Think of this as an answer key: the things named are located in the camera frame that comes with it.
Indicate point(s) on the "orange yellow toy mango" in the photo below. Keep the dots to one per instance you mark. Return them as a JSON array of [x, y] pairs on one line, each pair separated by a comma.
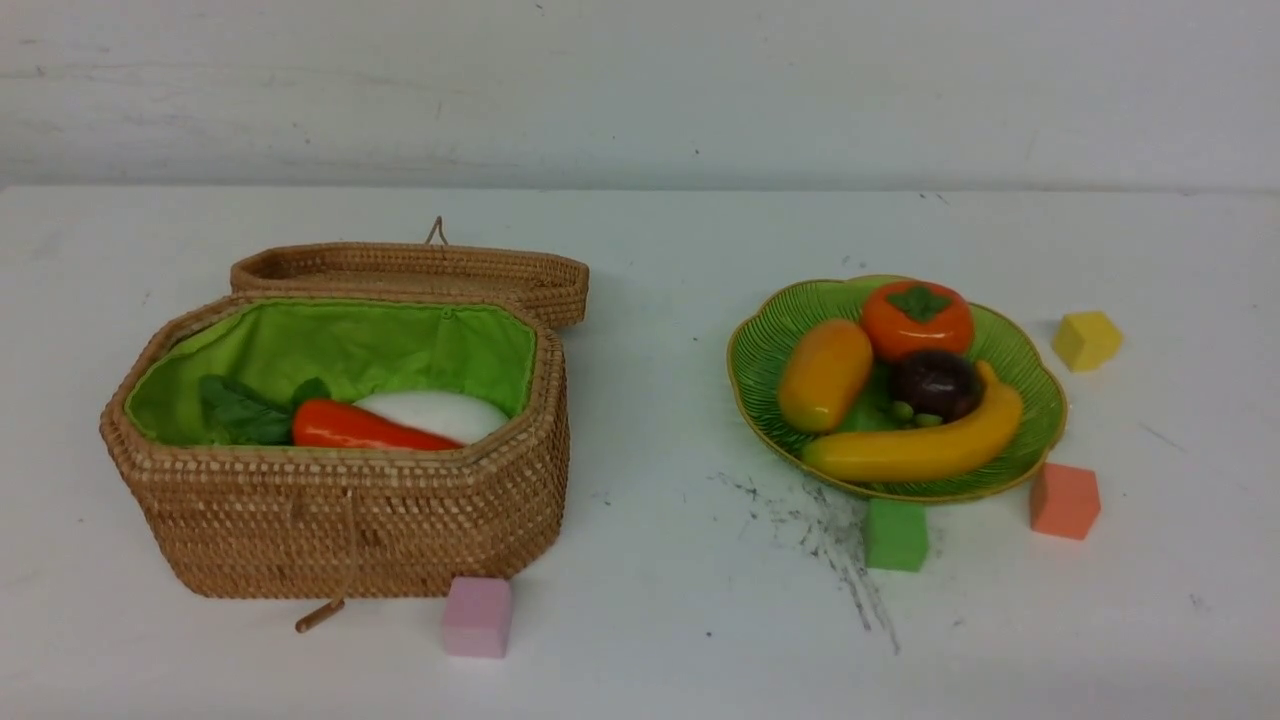
[[824, 376]]

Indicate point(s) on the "white toy radish green leaves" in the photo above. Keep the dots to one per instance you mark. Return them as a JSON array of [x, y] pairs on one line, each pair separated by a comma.
[[463, 418]]

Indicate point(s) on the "yellow toy banana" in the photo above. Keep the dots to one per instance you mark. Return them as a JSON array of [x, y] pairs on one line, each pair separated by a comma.
[[923, 454]]

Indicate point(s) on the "orange toy persimmon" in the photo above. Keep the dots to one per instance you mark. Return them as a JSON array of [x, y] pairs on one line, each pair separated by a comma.
[[903, 317]]

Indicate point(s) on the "dark purple toy mangosteen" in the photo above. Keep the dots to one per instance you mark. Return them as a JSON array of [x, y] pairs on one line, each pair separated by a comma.
[[933, 387]]

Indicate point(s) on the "orange toy carrot green leaves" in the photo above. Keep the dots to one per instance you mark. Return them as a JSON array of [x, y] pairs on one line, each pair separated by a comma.
[[309, 418]]

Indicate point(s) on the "woven wicker basket lid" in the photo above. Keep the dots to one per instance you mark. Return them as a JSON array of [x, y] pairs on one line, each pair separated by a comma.
[[553, 288]]

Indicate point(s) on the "green leaf-shaped glass plate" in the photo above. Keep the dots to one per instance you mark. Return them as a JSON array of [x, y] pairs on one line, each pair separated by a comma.
[[759, 348]]

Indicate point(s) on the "light pink foam cube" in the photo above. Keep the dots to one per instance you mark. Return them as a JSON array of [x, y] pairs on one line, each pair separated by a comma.
[[477, 618]]

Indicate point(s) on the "green foam cube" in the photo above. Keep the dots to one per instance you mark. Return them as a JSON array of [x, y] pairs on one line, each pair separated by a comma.
[[895, 535]]

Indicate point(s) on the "yellow foam cube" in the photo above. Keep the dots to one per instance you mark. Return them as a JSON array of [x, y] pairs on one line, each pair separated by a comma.
[[1086, 341]]

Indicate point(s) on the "salmon pink foam cube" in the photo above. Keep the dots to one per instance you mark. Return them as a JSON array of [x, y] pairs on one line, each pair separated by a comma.
[[1064, 501]]

